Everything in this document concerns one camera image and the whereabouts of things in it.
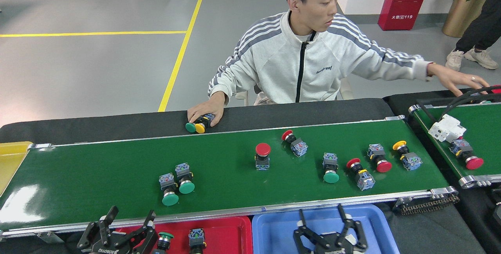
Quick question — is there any red fire extinguisher box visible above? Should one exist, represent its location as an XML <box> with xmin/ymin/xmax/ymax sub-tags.
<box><xmin>378</xmin><ymin>0</ymin><xmax>434</xmax><ymax>31</ymax></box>

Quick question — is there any green mushroom button switch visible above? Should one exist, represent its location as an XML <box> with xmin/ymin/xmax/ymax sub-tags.
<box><xmin>322</xmin><ymin>152</ymin><xmax>340</xmax><ymax>184</ymax></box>
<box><xmin>159</xmin><ymin>173</ymin><xmax>180</xmax><ymax>207</ymax></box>
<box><xmin>174</xmin><ymin>162</ymin><xmax>196</xmax><ymax>195</ymax></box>

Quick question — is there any grey chair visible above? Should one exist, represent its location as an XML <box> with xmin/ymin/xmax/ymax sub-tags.
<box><xmin>234</xmin><ymin>77</ymin><xmax>355</xmax><ymax>106</ymax></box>

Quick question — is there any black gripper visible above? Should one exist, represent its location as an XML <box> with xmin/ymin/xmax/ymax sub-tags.
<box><xmin>294</xmin><ymin>204</ymin><xmax>368</xmax><ymax>254</ymax></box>
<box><xmin>77</xmin><ymin>206</ymin><xmax>159</xmax><ymax>254</ymax></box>

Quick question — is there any blue plastic tray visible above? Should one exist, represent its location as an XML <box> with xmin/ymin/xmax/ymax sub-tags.
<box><xmin>252</xmin><ymin>204</ymin><xmax>400</xmax><ymax>254</ymax></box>

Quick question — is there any seated person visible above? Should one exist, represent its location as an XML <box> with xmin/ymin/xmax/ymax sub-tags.
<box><xmin>187</xmin><ymin>0</ymin><xmax>490</xmax><ymax>127</ymax></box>

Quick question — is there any short green conveyor belt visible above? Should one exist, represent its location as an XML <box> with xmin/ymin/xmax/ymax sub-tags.
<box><xmin>408</xmin><ymin>101</ymin><xmax>501</xmax><ymax>189</ymax></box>

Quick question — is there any black drive chain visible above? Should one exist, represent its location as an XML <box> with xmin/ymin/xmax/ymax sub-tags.
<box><xmin>393</xmin><ymin>195</ymin><xmax>460</xmax><ymax>215</ymax></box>

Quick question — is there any red push button switch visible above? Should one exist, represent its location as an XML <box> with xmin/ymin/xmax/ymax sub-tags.
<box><xmin>281</xmin><ymin>130</ymin><xmax>309</xmax><ymax>157</ymax></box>

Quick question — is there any person's left hand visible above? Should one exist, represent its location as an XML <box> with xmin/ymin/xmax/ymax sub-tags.
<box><xmin>427</xmin><ymin>63</ymin><xmax>490</xmax><ymax>97</ymax></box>

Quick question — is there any yellow push button switch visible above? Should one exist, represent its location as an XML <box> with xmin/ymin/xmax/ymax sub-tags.
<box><xmin>195</xmin><ymin>113</ymin><xmax>216</xmax><ymax>134</ymax></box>
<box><xmin>392</xmin><ymin>140</ymin><xmax>423</xmax><ymax>171</ymax></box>

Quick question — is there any black switch with blue block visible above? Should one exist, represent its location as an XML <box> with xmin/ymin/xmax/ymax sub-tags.
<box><xmin>188</xmin><ymin>228</ymin><xmax>207</xmax><ymax>254</ymax></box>

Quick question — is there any yellow plastic tray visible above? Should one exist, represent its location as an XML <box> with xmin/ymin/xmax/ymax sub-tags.
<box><xmin>0</xmin><ymin>141</ymin><xmax>34</xmax><ymax>198</ymax></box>

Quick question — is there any green push button switch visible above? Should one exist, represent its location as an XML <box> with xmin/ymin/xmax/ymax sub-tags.
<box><xmin>152</xmin><ymin>231</ymin><xmax>175</xmax><ymax>254</ymax></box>
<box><xmin>185</xmin><ymin>118</ymin><xmax>204</xmax><ymax>133</ymax></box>

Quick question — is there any person's right hand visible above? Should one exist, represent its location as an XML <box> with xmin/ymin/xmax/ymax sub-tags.
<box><xmin>187</xmin><ymin>91</ymin><xmax>227</xmax><ymax>127</ymax></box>

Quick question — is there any black cable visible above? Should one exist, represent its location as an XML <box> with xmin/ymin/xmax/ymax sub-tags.
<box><xmin>416</xmin><ymin>85</ymin><xmax>501</xmax><ymax>124</ymax></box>

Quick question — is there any long green conveyor belt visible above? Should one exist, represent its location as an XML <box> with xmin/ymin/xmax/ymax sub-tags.
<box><xmin>0</xmin><ymin>115</ymin><xmax>459</xmax><ymax>243</ymax></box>

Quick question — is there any red plastic tray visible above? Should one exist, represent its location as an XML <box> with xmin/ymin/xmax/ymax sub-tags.
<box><xmin>114</xmin><ymin>216</ymin><xmax>254</xmax><ymax>254</ymax></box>

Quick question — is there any standing person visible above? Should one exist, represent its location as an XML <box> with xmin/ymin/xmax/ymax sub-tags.
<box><xmin>445</xmin><ymin>0</ymin><xmax>501</xmax><ymax>71</ymax></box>

